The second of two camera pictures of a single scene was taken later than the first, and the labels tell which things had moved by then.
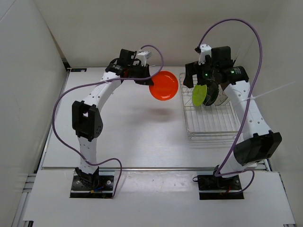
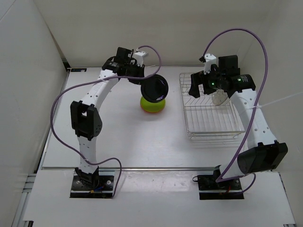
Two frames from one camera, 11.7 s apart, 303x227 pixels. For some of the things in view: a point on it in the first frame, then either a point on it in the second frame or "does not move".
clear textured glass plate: [221, 98] does not move
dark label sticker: [84, 70] does not move
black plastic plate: [212, 93] to [155, 89]
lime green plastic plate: [199, 93] to [152, 107]
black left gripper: [145, 71] does not move
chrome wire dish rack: [218, 122] does not move
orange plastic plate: [165, 85] to [153, 112]
